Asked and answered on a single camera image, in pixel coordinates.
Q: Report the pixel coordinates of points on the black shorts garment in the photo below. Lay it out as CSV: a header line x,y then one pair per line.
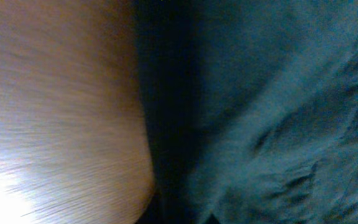
x,y
251,109

